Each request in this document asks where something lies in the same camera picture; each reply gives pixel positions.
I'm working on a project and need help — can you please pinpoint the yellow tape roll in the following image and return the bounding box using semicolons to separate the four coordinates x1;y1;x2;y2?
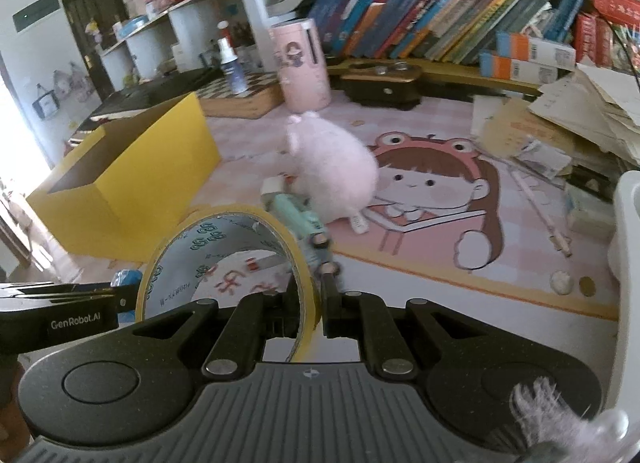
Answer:
136;204;319;362

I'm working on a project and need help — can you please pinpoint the pink plush pig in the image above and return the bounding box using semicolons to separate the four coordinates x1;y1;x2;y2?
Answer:
285;111;378;235

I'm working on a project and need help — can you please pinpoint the white power adapter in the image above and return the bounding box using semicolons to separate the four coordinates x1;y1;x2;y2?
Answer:
260;175;288;197

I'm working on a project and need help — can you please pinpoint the yellow cardboard box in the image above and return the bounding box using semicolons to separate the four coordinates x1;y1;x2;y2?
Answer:
27;94;220;261

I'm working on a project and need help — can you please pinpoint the white pen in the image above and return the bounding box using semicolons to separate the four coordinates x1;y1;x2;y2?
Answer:
510;170;573;257

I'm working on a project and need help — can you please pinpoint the wooden chessboard box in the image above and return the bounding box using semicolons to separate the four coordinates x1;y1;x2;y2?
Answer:
196;73;284;120

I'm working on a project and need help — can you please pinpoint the pink cylindrical container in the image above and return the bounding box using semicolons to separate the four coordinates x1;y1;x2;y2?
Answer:
269;18;331;114

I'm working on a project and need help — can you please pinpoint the black brown ukulele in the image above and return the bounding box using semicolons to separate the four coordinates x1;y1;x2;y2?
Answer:
328;59;539;111

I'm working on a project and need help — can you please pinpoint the white spray bottle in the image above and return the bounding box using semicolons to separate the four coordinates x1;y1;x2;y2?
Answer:
218;38;248;95

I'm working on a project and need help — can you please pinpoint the black keyboard piano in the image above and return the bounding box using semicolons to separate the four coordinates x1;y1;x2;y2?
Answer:
89;68;222;121

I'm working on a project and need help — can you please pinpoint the white shelf unit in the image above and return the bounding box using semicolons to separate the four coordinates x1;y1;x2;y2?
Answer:
100;0;242;90

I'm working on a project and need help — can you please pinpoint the white lap desk tray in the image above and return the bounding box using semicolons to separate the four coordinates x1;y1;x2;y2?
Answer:
602;170;640;424

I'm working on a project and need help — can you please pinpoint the red bottle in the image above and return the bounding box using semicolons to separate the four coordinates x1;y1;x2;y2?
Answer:
217;20;233;46

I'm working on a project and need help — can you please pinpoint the stack of loose papers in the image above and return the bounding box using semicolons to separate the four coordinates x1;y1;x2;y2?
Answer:
472;64;639;170

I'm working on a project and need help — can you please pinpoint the row of books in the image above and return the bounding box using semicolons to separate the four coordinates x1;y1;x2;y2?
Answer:
308;0;585;66

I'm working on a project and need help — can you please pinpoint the orange white box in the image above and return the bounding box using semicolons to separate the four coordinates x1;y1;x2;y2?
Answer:
480;31;576;85

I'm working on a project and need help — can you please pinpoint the red box of books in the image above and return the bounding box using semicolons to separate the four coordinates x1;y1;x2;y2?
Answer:
573;0;639;74

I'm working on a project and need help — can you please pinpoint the black charging cable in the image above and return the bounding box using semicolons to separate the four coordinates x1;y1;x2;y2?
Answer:
569;0;640;74

